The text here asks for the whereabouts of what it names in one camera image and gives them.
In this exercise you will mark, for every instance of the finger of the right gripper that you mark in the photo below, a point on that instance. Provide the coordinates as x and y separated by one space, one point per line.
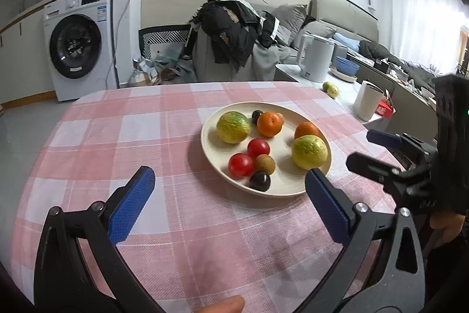
379 171
392 140

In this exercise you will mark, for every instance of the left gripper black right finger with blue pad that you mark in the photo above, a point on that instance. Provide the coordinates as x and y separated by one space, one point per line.
396 281

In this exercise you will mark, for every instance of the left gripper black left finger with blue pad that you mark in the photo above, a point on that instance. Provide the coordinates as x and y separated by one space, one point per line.
78 266

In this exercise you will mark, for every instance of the yellow-green citrus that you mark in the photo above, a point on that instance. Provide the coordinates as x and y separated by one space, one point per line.
309 151
233 127

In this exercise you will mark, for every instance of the orange mandarin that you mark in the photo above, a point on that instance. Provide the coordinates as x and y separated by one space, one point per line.
269 125
306 128

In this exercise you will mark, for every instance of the brown longan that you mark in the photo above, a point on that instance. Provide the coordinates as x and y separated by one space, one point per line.
281 117
265 163

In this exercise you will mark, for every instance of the dark plum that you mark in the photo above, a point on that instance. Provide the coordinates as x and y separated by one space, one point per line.
260 181
255 115

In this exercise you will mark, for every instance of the red tomato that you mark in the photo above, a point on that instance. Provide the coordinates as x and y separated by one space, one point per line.
240 165
257 147

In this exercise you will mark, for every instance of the right hand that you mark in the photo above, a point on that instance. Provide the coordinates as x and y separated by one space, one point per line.
449 224

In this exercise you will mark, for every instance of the left hand fingertip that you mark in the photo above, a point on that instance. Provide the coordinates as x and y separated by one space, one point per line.
233 304

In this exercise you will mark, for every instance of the red small box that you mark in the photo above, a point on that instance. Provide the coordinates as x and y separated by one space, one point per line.
385 106

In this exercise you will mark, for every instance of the grey sofa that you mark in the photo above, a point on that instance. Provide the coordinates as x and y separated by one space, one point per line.
357 29

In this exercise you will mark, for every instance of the white cup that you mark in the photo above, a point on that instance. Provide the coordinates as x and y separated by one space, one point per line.
367 100

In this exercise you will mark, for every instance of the cream round plate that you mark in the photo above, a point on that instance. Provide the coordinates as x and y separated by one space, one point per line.
288 180

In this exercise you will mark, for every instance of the green fruit on side table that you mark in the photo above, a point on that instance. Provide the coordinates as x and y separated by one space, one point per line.
330 89

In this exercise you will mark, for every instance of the blue bowl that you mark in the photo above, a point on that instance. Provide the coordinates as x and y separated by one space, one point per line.
346 66

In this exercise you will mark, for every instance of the white electric kettle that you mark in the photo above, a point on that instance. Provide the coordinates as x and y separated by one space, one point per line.
314 57

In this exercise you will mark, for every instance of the grey pillow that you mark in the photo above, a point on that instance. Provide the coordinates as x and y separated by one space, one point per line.
292 18

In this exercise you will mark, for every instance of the pile of dark clothes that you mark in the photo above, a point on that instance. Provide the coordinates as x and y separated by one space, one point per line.
234 27

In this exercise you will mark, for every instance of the black mesh chair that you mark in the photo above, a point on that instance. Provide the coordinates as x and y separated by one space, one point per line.
157 40

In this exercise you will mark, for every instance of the white washing machine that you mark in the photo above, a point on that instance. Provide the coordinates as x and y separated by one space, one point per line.
80 46

